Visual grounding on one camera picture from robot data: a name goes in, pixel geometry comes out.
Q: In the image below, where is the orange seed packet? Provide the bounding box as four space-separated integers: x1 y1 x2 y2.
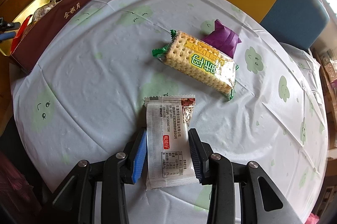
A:
32 1 56 23

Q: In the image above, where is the large red snack packet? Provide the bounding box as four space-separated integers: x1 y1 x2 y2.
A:
10 14 33 53

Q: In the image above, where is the purple snack packet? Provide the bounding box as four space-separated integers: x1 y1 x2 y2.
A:
203 19 242 59

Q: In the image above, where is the gold tin box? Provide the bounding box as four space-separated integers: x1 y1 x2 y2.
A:
1 0 90 73

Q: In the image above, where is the cloud print tablecloth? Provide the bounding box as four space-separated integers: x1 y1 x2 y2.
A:
11 0 328 222

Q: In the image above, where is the green cracker packet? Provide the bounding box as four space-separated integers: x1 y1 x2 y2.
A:
152 29 238 100

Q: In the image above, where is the wooden side table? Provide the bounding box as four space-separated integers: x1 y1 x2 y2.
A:
311 48 336 150

